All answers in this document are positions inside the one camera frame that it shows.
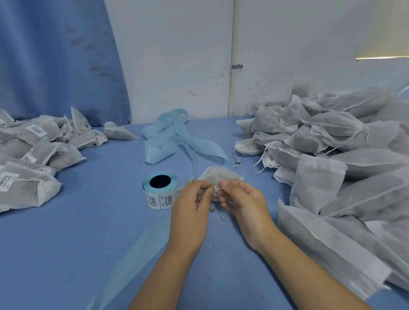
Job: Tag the person's right forearm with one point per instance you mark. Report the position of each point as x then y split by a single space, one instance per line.
311 280

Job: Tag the small white fabric pouch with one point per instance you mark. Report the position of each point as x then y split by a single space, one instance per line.
219 175

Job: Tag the pile of labelled filled sachets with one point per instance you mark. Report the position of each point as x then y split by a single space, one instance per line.
17 163

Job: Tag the light blue label backing ribbon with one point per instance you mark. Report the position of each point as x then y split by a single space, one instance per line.
172 134
106 293

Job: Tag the person's left thumb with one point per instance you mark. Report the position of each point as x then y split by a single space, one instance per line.
204 203

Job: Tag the blue curtain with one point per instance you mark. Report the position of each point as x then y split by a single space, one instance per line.
31 58

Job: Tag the heap of unlabelled filled sachets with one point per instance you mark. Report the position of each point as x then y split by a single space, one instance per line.
349 166

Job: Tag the person's right thumb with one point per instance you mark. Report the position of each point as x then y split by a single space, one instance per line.
228 201

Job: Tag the person's left hand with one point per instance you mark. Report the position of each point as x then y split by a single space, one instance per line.
188 221

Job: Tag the person's right hand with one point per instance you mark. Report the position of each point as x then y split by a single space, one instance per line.
252 217

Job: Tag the person's left forearm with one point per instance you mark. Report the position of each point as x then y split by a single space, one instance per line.
151 299

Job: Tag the white wall pipe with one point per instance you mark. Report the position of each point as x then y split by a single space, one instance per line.
232 39

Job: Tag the roll of barcode labels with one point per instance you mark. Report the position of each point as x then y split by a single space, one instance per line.
159 196

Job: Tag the metal pipe clamp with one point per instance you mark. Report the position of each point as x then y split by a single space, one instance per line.
236 67

